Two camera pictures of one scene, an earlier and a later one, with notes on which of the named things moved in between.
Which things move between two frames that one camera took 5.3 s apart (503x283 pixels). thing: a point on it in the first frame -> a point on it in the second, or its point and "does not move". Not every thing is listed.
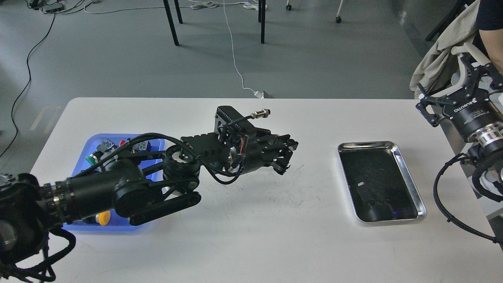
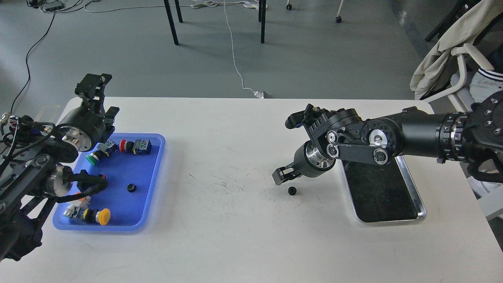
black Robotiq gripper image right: x=472 y=111 -> x=308 y=162
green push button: x=102 y=150 does not move
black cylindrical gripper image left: x=237 y=146 -> x=90 y=129
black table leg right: x=261 y=16 does not move
